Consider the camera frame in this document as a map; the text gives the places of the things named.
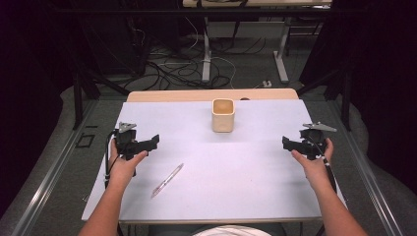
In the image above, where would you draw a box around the desk with white legs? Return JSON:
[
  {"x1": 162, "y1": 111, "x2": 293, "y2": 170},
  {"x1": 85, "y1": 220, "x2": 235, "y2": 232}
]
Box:
[{"x1": 181, "y1": 0, "x2": 332, "y2": 85}]

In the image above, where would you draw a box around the white floor cable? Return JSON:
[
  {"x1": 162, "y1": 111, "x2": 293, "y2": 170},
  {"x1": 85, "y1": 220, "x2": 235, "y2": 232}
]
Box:
[{"x1": 183, "y1": 16, "x2": 238, "y2": 90}]

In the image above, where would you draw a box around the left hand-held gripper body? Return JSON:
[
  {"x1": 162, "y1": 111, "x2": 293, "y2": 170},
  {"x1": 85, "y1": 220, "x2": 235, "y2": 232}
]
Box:
[{"x1": 112, "y1": 121, "x2": 147, "y2": 162}]

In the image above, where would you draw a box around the white table mat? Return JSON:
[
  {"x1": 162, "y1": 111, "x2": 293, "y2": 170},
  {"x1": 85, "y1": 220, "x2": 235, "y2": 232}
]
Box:
[{"x1": 81, "y1": 98, "x2": 323, "y2": 221}]

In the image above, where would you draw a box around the black floor cable bundle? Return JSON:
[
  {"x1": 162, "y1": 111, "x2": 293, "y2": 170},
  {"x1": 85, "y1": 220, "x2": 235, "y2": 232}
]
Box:
[{"x1": 141, "y1": 33, "x2": 268, "y2": 91}]

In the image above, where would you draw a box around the beige square pen holder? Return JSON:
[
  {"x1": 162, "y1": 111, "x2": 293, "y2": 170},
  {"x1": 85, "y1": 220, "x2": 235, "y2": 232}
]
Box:
[{"x1": 210, "y1": 97, "x2": 236, "y2": 134}]

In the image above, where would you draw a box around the person's right hand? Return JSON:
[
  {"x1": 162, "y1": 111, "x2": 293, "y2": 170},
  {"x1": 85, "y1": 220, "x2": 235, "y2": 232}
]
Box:
[{"x1": 290, "y1": 137, "x2": 335, "y2": 194}]

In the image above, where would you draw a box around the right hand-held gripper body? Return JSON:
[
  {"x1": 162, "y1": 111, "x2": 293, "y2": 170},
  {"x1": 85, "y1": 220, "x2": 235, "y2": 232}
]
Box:
[{"x1": 298, "y1": 121, "x2": 338, "y2": 161}]

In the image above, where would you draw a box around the person's left hand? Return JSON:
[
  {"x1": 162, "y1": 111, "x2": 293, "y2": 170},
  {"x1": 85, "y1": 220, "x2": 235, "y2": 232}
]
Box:
[{"x1": 108, "y1": 139, "x2": 149, "y2": 190}]

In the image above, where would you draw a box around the clear ballpoint pen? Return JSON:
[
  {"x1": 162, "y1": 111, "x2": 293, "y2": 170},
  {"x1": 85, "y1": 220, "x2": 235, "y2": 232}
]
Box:
[{"x1": 150, "y1": 162, "x2": 185, "y2": 200}]

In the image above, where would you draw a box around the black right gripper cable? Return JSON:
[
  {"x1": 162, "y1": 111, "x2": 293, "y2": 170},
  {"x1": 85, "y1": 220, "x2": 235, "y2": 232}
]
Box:
[{"x1": 307, "y1": 135, "x2": 338, "y2": 195}]

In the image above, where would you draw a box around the black metal stand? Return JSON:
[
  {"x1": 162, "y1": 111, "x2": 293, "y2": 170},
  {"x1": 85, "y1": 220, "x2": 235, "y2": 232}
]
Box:
[
  {"x1": 295, "y1": 62, "x2": 355, "y2": 123},
  {"x1": 70, "y1": 55, "x2": 132, "y2": 131}
]

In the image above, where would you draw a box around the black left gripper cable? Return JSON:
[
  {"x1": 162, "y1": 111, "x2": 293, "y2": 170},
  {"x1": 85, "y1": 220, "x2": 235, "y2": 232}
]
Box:
[{"x1": 103, "y1": 130, "x2": 123, "y2": 191}]

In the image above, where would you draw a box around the person's white shirt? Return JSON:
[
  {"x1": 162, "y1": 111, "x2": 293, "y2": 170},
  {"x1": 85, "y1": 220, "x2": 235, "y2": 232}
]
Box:
[{"x1": 192, "y1": 224, "x2": 273, "y2": 236}]

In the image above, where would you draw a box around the aluminium rail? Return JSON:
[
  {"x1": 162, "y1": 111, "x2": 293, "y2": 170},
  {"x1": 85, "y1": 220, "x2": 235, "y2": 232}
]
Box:
[
  {"x1": 328, "y1": 97, "x2": 405, "y2": 236},
  {"x1": 10, "y1": 98, "x2": 99, "y2": 236}
]

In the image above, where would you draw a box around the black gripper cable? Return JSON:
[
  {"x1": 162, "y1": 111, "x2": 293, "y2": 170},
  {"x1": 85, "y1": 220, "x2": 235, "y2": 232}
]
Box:
[
  {"x1": 307, "y1": 135, "x2": 338, "y2": 195},
  {"x1": 103, "y1": 130, "x2": 123, "y2": 191}
]

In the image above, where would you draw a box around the black horizontal bar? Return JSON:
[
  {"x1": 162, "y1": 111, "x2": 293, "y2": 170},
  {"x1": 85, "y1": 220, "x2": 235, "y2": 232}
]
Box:
[{"x1": 53, "y1": 7, "x2": 365, "y2": 17}]

